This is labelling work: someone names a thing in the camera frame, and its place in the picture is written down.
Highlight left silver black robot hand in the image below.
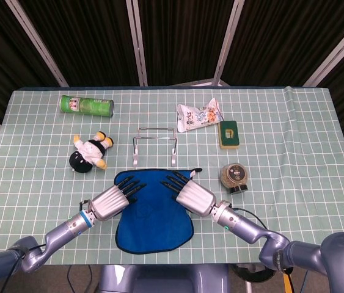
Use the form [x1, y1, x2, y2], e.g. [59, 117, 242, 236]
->
[89, 175, 147, 221]

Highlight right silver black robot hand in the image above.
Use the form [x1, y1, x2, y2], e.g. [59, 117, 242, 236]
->
[159, 170, 218, 217]

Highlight blue microfibre towel black trim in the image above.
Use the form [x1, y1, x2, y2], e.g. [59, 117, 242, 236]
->
[112, 167, 203, 253]

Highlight round glass jar black lid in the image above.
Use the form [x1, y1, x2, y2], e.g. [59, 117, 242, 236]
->
[219, 163, 249, 195]

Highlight black white penguin plush toy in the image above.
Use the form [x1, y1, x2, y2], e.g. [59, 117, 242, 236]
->
[69, 131, 114, 174]

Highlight green and yellow sponge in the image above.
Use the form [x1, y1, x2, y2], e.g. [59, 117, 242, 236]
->
[218, 120, 241, 150]

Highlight white printed snack bag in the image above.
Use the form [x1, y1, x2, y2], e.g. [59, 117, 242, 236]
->
[176, 98, 224, 134]

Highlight blue-grey robot torso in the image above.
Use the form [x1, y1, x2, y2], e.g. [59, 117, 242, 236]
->
[98, 264, 230, 293]

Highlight green white checked tablecloth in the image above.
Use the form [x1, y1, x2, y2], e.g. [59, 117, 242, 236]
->
[0, 86, 344, 266]

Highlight green cylindrical chip can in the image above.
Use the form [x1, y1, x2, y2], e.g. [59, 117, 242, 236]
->
[58, 95, 114, 118]

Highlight metal wire rack white feet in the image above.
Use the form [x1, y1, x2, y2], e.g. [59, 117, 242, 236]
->
[132, 127, 179, 168]

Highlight black ring-shaped base part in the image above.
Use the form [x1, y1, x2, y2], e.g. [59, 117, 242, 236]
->
[229, 264, 275, 283]

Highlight yellow cable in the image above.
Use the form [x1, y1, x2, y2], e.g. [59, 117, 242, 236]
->
[284, 267, 295, 293]

